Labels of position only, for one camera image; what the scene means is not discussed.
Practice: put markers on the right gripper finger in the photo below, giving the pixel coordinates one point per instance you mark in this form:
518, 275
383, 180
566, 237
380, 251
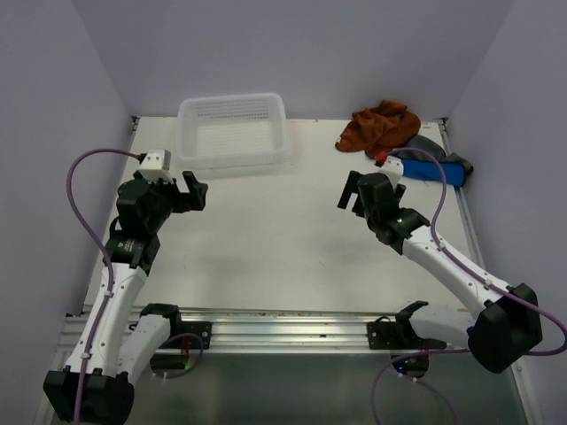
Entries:
349, 189
359, 209

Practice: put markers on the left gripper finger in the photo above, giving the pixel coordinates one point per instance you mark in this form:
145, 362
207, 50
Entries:
195, 198
184, 186

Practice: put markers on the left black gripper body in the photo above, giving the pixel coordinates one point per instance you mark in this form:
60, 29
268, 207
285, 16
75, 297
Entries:
164, 201

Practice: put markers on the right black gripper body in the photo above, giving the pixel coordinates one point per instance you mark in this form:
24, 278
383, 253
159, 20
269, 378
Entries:
399, 190

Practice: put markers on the blue and grey towel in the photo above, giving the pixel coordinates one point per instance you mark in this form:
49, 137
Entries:
420, 155

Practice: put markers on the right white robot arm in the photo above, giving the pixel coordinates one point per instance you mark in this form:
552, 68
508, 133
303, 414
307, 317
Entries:
498, 325

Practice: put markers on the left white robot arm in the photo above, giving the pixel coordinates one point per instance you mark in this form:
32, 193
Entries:
97, 383

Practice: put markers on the white plastic basket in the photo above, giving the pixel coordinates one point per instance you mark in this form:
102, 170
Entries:
232, 131

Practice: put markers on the brown towel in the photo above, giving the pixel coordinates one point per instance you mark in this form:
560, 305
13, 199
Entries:
380, 129

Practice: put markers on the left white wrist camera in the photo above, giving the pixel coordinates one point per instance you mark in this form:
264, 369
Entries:
155, 166

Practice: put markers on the aluminium rail frame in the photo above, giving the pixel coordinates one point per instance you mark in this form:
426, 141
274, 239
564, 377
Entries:
261, 332

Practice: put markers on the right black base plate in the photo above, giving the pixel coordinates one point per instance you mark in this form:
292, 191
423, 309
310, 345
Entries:
385, 334

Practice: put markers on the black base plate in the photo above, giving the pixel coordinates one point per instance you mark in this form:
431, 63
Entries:
385, 334
189, 335

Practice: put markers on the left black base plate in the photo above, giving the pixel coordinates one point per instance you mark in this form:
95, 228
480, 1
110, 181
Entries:
189, 335

